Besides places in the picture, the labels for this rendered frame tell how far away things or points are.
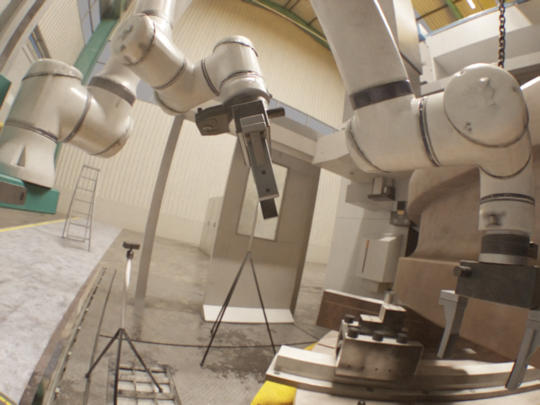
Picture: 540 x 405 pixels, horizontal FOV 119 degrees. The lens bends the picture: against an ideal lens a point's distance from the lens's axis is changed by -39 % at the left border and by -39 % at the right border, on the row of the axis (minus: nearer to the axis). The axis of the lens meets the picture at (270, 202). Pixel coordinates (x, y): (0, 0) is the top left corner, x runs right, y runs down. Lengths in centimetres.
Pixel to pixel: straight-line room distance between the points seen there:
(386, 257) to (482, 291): 400
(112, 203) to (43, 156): 1271
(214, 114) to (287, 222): 310
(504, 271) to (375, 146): 23
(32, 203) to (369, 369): 150
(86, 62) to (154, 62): 1495
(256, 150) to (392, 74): 20
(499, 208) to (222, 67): 49
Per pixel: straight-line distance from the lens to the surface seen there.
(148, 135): 1377
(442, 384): 179
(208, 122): 44
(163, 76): 48
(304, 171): 367
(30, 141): 62
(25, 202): 61
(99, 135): 71
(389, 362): 149
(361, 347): 142
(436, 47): 787
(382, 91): 32
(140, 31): 44
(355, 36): 34
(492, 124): 26
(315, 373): 156
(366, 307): 254
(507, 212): 37
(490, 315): 98
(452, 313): 43
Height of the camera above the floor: 112
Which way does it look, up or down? 7 degrees up
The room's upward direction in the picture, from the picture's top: 11 degrees clockwise
